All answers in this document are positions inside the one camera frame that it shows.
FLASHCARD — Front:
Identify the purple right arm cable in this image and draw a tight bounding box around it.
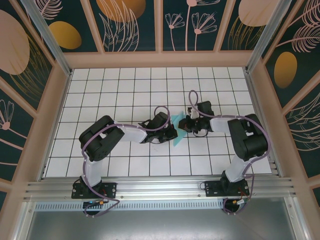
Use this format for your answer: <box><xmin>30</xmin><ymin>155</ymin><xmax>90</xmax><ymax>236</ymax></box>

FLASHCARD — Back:
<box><xmin>188</xmin><ymin>89</ymin><xmax>272</xmax><ymax>216</ymax></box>

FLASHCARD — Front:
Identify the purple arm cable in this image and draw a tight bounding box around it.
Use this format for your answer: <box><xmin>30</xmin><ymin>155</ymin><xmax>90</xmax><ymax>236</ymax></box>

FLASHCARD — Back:
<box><xmin>81</xmin><ymin>105</ymin><xmax>172</xmax><ymax>218</ymax></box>
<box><xmin>188</xmin><ymin>89</ymin><xmax>272</xmax><ymax>216</ymax></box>

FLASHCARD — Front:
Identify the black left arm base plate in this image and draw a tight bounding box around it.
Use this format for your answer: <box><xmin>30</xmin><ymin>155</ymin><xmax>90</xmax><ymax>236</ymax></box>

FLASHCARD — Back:
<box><xmin>71</xmin><ymin>182</ymin><xmax>118</xmax><ymax>200</ymax></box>

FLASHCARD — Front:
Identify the slotted grey cable duct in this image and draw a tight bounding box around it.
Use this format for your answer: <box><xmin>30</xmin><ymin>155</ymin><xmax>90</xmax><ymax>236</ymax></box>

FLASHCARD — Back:
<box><xmin>34</xmin><ymin>201</ymin><xmax>226</xmax><ymax>211</ymax></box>

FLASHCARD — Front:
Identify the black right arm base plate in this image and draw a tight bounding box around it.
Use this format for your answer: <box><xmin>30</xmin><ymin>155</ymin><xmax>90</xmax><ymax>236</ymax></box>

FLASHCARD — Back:
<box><xmin>204</xmin><ymin>180</ymin><xmax>250</xmax><ymax>198</ymax></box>

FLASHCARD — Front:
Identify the light blue cloth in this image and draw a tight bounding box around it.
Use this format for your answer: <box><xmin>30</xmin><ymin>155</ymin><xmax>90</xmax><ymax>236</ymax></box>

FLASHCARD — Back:
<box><xmin>171</xmin><ymin>113</ymin><xmax>188</xmax><ymax>148</ymax></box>

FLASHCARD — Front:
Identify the aluminium mounting rail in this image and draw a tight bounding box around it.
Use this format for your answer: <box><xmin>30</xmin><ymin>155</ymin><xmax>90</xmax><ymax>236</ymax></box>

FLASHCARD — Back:
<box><xmin>23</xmin><ymin>176</ymin><xmax>298</xmax><ymax>201</ymax></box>

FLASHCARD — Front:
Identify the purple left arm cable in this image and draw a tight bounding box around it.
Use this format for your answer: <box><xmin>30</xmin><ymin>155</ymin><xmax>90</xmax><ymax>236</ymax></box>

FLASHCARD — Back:
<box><xmin>81</xmin><ymin>105</ymin><xmax>172</xmax><ymax>218</ymax></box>

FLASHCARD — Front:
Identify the grey metal panel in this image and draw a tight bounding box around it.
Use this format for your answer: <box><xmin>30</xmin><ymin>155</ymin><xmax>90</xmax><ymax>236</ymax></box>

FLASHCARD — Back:
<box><xmin>14</xmin><ymin>199</ymin><xmax>308</xmax><ymax>240</ymax></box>

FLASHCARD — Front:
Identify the aluminium corner post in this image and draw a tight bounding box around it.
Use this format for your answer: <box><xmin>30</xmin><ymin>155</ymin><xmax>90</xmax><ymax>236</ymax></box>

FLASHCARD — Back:
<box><xmin>20</xmin><ymin>0</ymin><xmax>74</xmax><ymax>77</ymax></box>
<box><xmin>244</xmin><ymin>0</ymin><xmax>294</xmax><ymax>74</ymax></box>

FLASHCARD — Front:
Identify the aluminium side rail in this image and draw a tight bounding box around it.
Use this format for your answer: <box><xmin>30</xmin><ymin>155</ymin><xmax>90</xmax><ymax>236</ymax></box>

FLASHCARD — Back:
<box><xmin>243</xmin><ymin>66</ymin><xmax>282</xmax><ymax>177</ymax></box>

